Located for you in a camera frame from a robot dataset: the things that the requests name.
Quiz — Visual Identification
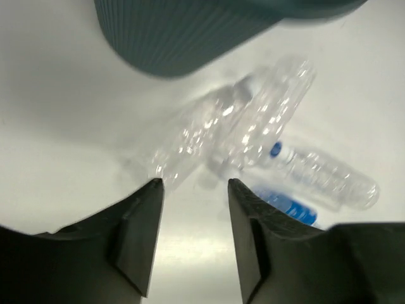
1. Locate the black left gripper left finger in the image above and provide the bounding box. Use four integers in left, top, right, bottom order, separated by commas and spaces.
1, 179, 164, 303

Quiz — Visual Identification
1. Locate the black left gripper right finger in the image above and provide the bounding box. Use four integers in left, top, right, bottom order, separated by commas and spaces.
228, 179, 404, 303

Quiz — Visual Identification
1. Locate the dark teal ribbed bin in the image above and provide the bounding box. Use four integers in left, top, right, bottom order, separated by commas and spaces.
94, 0, 364, 78

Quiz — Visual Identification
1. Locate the blue label crumpled bottle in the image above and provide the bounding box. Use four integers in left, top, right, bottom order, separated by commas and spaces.
252, 187, 318, 225

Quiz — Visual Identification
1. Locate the clear bottle blue-white cap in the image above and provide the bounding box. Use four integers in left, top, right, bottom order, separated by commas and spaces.
269, 141, 380, 210

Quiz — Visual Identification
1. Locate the large clear ribbed bottle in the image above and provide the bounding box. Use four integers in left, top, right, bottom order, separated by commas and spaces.
146, 76, 254, 193

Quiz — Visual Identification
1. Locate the clear crumpled bottle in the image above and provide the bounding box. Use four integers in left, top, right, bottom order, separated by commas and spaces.
219, 56, 316, 168

